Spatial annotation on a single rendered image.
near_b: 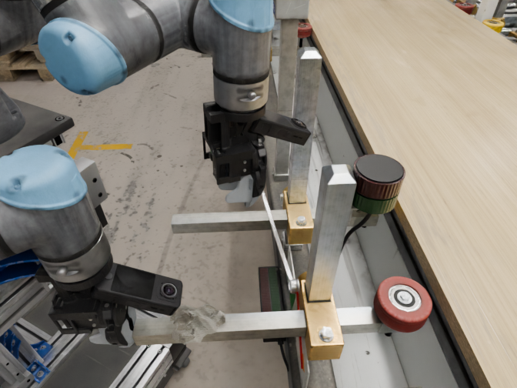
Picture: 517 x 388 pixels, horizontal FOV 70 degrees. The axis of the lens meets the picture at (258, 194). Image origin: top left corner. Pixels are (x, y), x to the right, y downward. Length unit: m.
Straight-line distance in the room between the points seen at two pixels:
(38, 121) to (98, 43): 0.42
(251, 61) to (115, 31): 0.16
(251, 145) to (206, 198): 1.54
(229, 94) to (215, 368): 1.19
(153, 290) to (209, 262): 1.26
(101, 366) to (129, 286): 0.87
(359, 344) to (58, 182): 0.69
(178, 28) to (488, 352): 0.58
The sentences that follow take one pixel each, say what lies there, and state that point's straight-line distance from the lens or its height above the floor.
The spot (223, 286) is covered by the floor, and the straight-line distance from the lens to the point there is 1.69.
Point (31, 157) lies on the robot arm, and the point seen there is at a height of 1.18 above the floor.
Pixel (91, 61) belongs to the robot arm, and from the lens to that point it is 0.41.
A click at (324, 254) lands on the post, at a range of 0.53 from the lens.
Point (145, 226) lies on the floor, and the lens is 2.00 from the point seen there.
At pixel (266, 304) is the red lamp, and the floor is 0.70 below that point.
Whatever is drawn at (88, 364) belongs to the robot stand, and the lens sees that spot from 1.40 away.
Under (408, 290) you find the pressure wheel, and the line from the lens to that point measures 0.63.
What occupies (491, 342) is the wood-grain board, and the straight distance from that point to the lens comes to 0.64.
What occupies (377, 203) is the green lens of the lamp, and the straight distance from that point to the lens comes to 0.46.
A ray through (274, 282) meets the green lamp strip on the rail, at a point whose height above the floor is 0.70.
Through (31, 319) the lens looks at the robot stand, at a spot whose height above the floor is 0.21.
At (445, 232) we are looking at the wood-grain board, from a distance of 0.75.
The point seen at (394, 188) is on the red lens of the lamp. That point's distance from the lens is 0.45.
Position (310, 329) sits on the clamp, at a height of 0.87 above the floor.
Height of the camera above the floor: 1.40
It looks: 42 degrees down
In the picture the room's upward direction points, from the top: straight up
